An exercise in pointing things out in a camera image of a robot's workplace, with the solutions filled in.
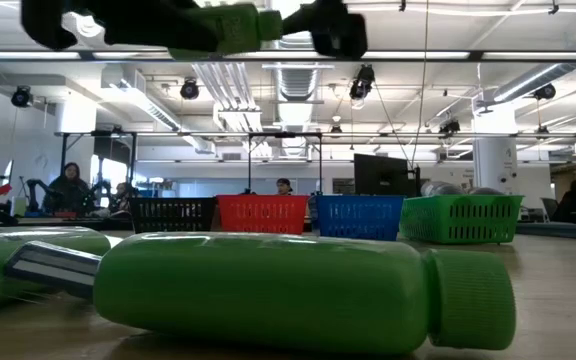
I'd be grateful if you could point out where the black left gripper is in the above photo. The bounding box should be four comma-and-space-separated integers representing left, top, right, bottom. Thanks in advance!
20, 0, 220, 54

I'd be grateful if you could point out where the grey deodorant stick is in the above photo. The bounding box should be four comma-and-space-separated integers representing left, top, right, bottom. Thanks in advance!
466, 185, 505, 197
419, 180, 468, 198

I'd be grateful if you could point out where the black hanging screen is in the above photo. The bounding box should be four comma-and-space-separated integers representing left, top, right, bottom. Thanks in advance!
92, 137, 132, 166

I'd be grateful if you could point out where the long ceiling light bar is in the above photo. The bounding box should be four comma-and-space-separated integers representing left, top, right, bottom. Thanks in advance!
0, 48, 576, 64

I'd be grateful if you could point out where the black computer monitor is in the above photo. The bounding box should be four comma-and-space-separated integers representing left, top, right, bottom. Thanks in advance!
353, 152, 422, 197

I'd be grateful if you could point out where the black plastic basket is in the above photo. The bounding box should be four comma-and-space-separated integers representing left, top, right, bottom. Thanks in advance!
128, 196, 218, 235

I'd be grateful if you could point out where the red plastic basket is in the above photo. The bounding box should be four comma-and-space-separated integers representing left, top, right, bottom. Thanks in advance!
216, 193, 311, 236

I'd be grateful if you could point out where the blue plastic basket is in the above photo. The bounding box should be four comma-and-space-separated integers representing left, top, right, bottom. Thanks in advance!
312, 193, 406, 243

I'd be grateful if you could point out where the white pillar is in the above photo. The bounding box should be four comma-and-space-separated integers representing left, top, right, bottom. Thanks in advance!
472, 137, 520, 197

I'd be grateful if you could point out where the green plastic basket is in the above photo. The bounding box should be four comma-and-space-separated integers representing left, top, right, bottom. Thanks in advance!
399, 193, 525, 246

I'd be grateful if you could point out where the dark blue long pad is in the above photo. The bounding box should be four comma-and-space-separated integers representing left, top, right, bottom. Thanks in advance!
515, 221, 576, 242

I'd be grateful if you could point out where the thin hanging cable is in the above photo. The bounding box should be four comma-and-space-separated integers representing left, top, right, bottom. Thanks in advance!
410, 0, 430, 167

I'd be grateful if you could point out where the black pipe frame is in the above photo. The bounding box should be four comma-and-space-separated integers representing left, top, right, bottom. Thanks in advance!
53, 129, 139, 201
246, 131, 324, 196

